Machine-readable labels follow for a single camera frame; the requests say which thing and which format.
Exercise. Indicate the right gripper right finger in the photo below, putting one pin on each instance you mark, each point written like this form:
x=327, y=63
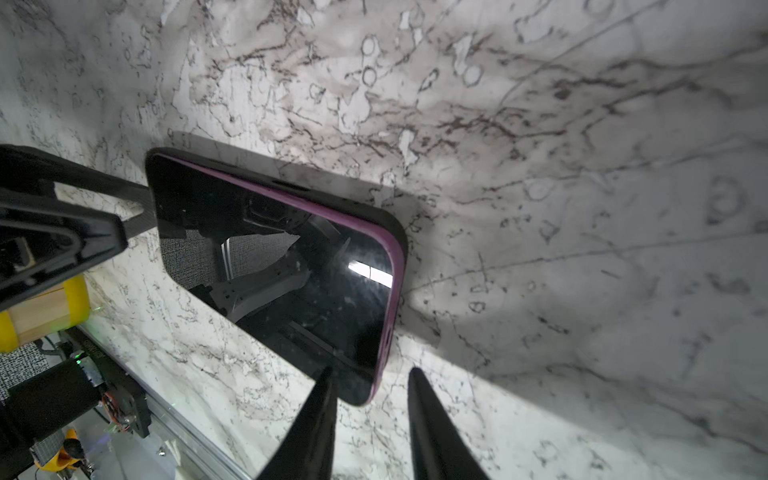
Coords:
x=437, y=450

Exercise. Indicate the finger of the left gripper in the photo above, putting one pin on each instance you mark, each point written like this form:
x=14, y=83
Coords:
x=45, y=242
x=33, y=171

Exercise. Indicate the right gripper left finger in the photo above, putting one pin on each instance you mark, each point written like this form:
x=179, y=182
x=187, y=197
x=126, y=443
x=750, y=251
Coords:
x=307, y=451

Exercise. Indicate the black phone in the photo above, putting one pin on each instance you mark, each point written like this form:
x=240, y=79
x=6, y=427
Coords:
x=288, y=270

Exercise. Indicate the black case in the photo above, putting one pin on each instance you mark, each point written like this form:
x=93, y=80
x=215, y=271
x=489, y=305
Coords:
x=360, y=207

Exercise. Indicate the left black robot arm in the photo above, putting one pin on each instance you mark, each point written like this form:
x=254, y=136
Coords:
x=37, y=413

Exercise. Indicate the yellow tape roll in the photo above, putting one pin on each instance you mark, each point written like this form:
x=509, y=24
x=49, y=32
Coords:
x=59, y=308

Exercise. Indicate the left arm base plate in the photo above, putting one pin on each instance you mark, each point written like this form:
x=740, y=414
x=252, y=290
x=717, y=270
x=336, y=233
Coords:
x=121, y=397

